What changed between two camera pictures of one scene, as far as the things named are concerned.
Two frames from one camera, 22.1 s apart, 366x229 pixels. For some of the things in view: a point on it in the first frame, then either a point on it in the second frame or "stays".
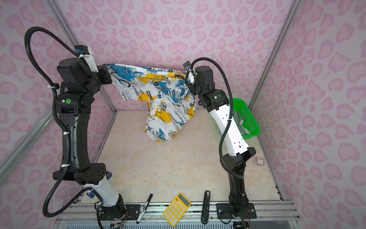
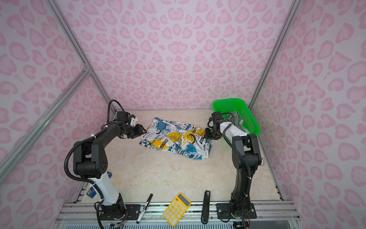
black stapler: x=205 y=211 stays
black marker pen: x=144 y=209 stays
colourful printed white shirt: x=171 y=101 → x=177 y=137
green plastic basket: x=249 y=121 stays
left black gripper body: x=96 y=80 → x=133 y=131
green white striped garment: x=239 y=120 stays
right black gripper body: x=197 y=88 → x=212 y=134
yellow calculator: x=176 y=210 stays
